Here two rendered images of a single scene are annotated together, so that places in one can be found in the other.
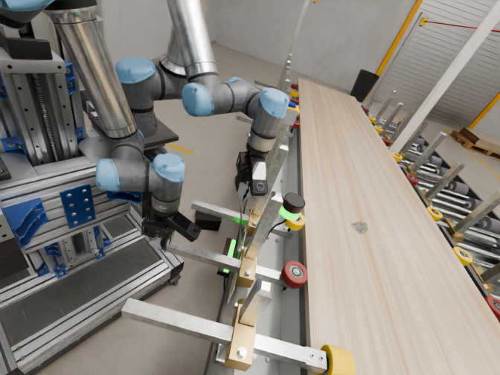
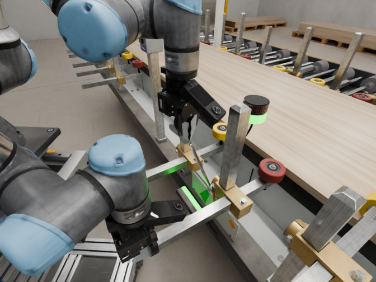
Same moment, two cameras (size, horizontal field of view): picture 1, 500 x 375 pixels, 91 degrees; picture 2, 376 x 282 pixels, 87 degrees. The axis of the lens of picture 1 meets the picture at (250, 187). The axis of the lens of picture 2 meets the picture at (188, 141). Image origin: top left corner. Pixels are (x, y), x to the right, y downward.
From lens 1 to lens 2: 0.36 m
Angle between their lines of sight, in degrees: 21
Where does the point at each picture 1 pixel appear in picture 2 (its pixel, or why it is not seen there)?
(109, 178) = (45, 246)
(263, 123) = (186, 31)
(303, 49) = not seen: hidden behind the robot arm
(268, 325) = (264, 226)
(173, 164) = (127, 147)
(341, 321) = (333, 174)
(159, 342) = not seen: outside the picture
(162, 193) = (133, 197)
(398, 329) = (356, 150)
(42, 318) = not seen: outside the picture
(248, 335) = (338, 254)
